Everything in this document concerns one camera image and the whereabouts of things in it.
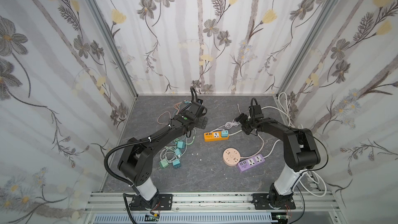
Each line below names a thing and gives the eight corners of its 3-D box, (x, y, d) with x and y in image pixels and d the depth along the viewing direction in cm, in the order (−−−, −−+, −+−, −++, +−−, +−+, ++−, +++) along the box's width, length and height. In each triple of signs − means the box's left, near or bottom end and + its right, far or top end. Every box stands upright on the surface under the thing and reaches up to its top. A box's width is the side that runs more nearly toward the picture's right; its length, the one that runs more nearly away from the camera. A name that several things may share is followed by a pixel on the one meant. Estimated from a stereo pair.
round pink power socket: (223, 166, 88) (224, 164, 85) (221, 149, 94) (222, 147, 91) (240, 166, 88) (242, 164, 85) (238, 149, 94) (239, 147, 92)
